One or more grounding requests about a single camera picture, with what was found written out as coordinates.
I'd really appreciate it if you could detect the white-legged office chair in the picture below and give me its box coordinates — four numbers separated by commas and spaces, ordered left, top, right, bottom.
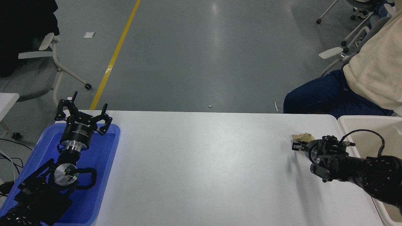
317, 0, 376, 47

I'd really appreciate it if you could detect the looped black floor cable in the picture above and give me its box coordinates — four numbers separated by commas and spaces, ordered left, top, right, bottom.
0, 154, 24, 176

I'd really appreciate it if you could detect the large pale bin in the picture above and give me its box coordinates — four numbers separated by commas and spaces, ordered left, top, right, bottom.
338, 115, 402, 226

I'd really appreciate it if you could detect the thin black floor cable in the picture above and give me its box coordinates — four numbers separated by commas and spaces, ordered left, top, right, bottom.
0, 138, 33, 152

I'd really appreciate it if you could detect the person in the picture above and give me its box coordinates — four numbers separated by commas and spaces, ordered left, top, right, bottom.
283, 3, 402, 118
0, 0, 60, 77

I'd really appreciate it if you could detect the blue plastic tray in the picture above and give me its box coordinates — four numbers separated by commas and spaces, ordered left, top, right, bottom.
0, 123, 121, 226

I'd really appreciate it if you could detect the white floor cable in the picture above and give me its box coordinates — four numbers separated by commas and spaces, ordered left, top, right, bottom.
0, 150, 17, 183

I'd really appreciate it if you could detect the tan paper ball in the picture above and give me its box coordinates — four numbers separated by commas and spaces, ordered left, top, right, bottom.
291, 132, 316, 153

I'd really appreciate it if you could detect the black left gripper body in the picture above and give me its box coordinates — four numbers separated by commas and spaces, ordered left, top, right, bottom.
60, 116, 95, 148

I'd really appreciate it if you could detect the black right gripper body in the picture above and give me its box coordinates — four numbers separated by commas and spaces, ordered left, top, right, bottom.
306, 140, 324, 165

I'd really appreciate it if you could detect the grey office chair white frame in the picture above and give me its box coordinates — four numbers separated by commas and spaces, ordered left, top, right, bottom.
0, 32, 92, 102

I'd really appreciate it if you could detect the small white side table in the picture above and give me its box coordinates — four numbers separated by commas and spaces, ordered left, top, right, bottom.
0, 93, 21, 140

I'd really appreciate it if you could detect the grey chair white armrest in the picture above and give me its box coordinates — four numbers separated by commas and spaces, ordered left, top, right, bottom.
319, 16, 393, 76

